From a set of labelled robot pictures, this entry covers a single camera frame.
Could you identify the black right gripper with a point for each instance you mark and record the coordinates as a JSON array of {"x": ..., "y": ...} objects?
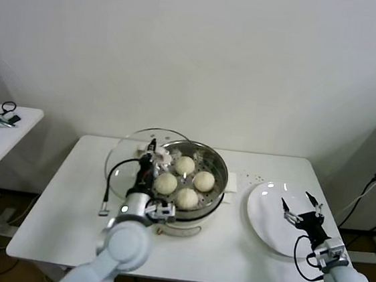
[{"x": 310, "y": 224}]

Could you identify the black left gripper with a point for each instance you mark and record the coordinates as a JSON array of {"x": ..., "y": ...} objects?
[{"x": 146, "y": 173}]

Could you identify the glass pot lid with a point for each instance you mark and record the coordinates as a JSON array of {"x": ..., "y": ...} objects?
[{"x": 123, "y": 161}]

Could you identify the white steamed baozi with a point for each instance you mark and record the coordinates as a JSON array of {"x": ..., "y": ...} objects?
[
  {"x": 187, "y": 199},
  {"x": 204, "y": 181},
  {"x": 166, "y": 183},
  {"x": 185, "y": 166}
]

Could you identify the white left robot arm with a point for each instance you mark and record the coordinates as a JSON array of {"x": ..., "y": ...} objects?
[{"x": 123, "y": 242}]

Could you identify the stainless steel steamer basket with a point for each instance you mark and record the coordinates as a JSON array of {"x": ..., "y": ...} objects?
[{"x": 220, "y": 171}]

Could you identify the white round plate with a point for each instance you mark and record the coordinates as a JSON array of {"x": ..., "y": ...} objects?
[{"x": 262, "y": 234}]

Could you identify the white electric cooker base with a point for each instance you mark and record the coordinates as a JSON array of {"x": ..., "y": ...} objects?
[{"x": 185, "y": 231}]

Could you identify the white side table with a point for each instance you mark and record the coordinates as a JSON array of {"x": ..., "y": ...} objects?
[{"x": 13, "y": 143}]

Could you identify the small black device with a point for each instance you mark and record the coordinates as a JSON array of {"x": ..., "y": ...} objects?
[{"x": 14, "y": 118}]

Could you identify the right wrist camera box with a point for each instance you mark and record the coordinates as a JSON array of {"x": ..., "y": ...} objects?
[{"x": 332, "y": 254}]

